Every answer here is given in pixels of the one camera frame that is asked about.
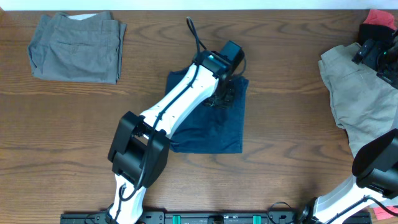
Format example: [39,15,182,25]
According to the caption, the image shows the blue shorts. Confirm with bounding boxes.
[170,78,249,154]

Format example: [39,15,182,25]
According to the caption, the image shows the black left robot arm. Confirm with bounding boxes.
[105,41,244,223]

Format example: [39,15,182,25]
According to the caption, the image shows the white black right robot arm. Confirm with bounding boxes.
[301,41,397,223]

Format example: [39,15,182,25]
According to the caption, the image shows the black garment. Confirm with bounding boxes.
[358,24,397,45]

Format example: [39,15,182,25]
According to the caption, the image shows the red garment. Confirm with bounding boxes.
[364,9,397,30]

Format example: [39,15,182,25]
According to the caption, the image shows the light grey shorts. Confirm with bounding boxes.
[318,42,397,156]

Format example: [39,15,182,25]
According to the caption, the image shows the folded grey shorts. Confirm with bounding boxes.
[27,11,127,85]

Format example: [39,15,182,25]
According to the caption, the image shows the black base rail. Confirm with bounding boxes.
[60,208,373,224]

